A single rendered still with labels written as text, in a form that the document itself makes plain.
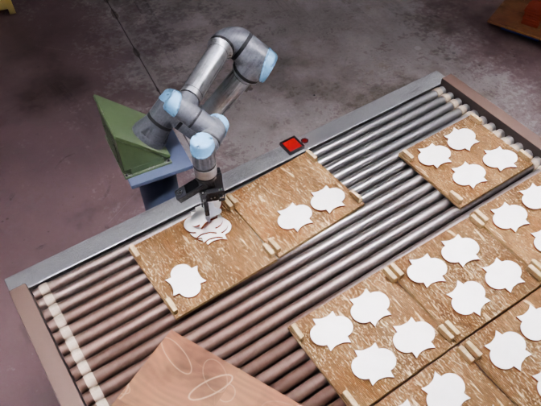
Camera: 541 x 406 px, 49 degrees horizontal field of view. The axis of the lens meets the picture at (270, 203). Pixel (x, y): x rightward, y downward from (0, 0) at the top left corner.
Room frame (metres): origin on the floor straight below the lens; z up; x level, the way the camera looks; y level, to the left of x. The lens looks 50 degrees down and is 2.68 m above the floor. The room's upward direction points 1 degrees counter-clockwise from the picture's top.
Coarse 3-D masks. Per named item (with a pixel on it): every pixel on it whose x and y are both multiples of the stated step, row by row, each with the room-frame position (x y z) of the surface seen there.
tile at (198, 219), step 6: (216, 204) 1.39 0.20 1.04; (222, 204) 1.39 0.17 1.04; (198, 210) 1.40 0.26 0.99; (192, 216) 1.38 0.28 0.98; (198, 216) 1.37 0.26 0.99; (204, 216) 1.35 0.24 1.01; (216, 216) 1.33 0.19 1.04; (192, 222) 1.35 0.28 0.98; (198, 222) 1.34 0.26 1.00; (204, 222) 1.32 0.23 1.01
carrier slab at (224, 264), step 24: (144, 240) 1.31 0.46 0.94; (168, 240) 1.30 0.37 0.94; (192, 240) 1.30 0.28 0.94; (240, 240) 1.30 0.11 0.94; (144, 264) 1.20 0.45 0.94; (168, 264) 1.20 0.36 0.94; (192, 264) 1.20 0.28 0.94; (216, 264) 1.20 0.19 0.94; (240, 264) 1.19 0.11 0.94; (264, 264) 1.19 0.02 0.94; (168, 288) 1.10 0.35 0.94; (216, 288) 1.10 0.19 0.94
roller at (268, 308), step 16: (432, 208) 1.45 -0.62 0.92; (400, 224) 1.38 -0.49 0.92; (416, 224) 1.38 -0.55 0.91; (384, 240) 1.31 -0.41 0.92; (352, 256) 1.23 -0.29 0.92; (320, 272) 1.17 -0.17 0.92; (336, 272) 1.17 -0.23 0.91; (304, 288) 1.10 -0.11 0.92; (272, 304) 1.04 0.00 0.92; (240, 320) 0.98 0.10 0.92; (256, 320) 0.99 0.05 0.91; (224, 336) 0.93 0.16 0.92; (112, 400) 0.72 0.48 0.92
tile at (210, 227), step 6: (186, 222) 1.36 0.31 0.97; (210, 222) 1.36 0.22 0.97; (216, 222) 1.36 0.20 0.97; (186, 228) 1.34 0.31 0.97; (192, 228) 1.34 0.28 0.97; (198, 228) 1.33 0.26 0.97; (204, 228) 1.33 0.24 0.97; (210, 228) 1.33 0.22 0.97; (216, 228) 1.34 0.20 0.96; (198, 234) 1.31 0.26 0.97
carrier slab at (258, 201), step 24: (288, 168) 1.65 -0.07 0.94; (312, 168) 1.65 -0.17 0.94; (240, 192) 1.53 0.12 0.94; (264, 192) 1.53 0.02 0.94; (288, 192) 1.53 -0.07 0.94; (312, 192) 1.53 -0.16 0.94; (240, 216) 1.42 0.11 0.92; (264, 216) 1.41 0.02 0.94; (312, 216) 1.41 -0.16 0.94; (336, 216) 1.41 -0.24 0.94; (264, 240) 1.30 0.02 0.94; (288, 240) 1.30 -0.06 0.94
